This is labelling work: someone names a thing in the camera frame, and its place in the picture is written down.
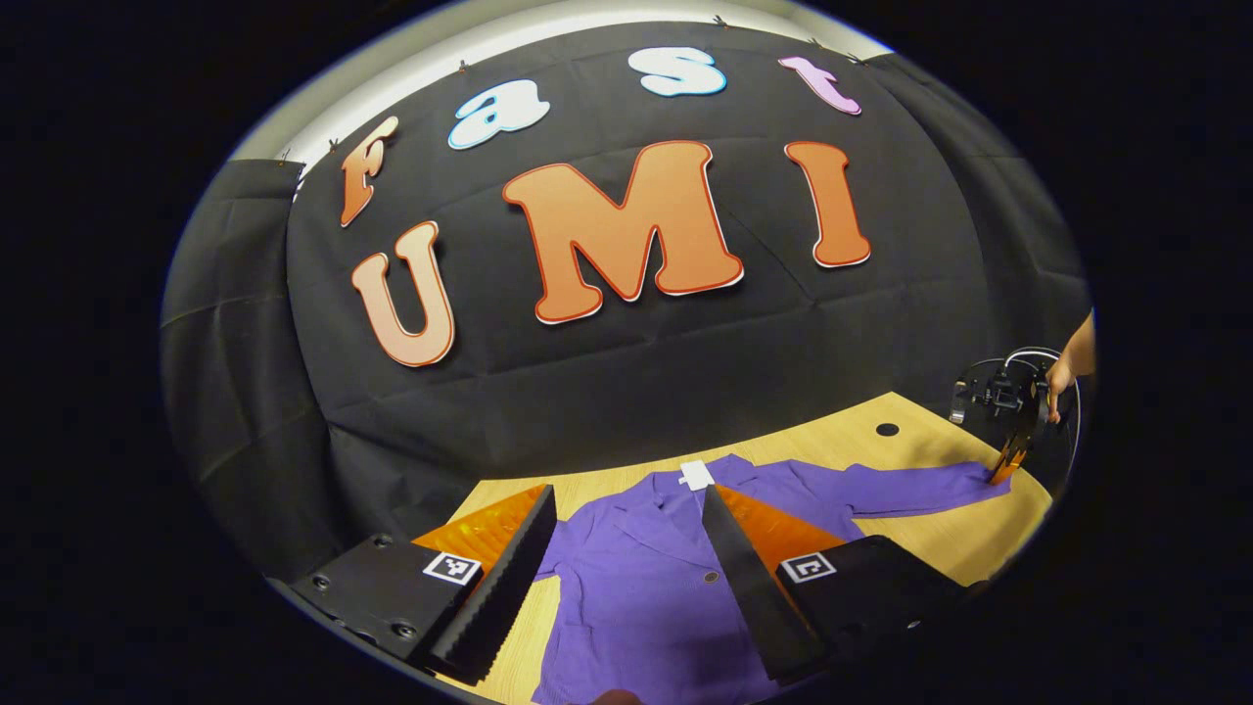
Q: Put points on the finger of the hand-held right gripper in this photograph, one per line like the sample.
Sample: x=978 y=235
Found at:
x=1008 y=465

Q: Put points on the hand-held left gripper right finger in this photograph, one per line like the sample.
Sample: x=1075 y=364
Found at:
x=754 y=607

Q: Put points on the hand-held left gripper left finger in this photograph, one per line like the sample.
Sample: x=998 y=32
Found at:
x=504 y=597

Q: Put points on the purple shirt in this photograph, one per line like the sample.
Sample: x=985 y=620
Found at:
x=636 y=607

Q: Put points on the black backdrop cloth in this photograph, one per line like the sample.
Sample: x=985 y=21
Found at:
x=636 y=392

